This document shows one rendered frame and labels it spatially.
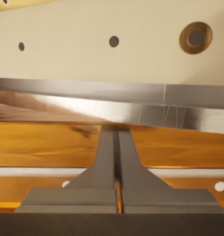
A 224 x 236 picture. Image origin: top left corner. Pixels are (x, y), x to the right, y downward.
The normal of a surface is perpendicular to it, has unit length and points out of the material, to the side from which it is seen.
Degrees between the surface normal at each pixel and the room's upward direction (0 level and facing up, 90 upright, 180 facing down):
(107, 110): 90
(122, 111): 90
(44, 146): 90
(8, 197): 92
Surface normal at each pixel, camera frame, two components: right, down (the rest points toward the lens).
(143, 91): -0.33, 0.26
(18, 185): 0.00, 0.28
